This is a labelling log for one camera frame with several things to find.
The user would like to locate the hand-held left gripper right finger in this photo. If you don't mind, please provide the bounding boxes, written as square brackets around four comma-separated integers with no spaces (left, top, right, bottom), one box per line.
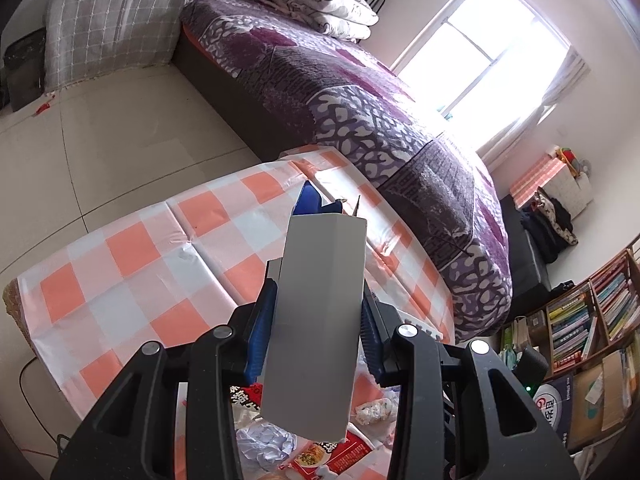
[357,280,591,480]

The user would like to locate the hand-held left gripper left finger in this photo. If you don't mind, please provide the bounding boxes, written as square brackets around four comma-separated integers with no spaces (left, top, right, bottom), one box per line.
[50,280,281,480]

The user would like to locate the grey cardboard box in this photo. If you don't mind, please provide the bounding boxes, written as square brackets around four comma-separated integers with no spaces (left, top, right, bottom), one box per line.
[262,182,368,443]

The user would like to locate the blue white printed box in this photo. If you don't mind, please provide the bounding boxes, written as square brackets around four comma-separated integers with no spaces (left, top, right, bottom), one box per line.
[532,375,576,448]

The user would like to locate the rows of colourful books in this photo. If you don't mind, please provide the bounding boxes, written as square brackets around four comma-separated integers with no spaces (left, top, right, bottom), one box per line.
[547,272,640,368]

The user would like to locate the crumpled patterned tissue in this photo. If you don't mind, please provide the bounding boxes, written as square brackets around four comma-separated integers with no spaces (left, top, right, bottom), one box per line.
[354,394,402,427]

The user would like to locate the brown cardboard box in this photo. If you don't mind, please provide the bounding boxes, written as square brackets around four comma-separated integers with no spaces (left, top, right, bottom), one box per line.
[570,345,632,452]

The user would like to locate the black bench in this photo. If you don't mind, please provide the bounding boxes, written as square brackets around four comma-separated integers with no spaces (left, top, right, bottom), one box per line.
[500,195,553,306]

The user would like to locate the crumpled clear plastic wrapper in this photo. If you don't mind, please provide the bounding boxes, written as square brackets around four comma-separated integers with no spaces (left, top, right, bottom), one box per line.
[235,416,299,473]

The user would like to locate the wooden bookshelf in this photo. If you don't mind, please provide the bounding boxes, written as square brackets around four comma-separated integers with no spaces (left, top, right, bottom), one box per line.
[500,247,640,456]

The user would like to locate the red noodle packet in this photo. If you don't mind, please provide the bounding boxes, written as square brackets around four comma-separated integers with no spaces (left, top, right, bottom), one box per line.
[227,382,376,480]

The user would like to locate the orange white checkered tablecloth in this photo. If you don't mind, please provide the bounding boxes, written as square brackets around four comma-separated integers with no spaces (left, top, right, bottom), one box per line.
[2,145,456,480]

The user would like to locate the pile of dark clothes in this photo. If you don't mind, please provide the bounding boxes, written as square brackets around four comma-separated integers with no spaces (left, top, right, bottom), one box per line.
[520,187,579,263]

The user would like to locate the white storage box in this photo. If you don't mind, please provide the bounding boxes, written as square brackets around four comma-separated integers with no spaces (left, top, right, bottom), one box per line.
[542,170,594,221]

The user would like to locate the orange checkered hanging cloth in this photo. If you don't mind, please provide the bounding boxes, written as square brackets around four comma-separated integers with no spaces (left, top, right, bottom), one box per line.
[510,154,557,209]

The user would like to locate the colourful toys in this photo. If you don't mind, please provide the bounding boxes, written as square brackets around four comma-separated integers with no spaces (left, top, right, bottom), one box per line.
[549,144,592,177]

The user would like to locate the bed with purple blanket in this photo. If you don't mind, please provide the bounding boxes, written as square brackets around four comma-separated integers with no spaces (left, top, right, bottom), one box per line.
[180,0,513,346]

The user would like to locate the white curtain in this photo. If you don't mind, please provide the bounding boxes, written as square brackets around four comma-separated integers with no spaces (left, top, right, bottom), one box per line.
[475,45,586,161]

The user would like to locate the window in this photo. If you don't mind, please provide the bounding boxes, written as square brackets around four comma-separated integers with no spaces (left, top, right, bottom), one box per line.
[390,0,576,156]

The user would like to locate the folded floral quilt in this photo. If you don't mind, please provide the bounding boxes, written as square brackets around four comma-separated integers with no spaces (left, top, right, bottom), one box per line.
[270,0,381,43]

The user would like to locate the grey plaid cloth cover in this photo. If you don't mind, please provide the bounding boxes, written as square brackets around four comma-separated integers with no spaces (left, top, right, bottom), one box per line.
[42,0,199,91]

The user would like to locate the dark mesh basket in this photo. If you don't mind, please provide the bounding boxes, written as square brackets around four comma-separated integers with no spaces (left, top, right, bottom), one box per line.
[2,30,48,113]

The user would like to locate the black cable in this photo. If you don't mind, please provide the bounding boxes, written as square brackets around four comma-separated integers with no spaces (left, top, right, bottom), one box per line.
[17,355,67,461]

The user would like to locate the dark bed frame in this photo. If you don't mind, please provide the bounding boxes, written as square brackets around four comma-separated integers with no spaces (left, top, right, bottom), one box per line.
[172,25,321,163]

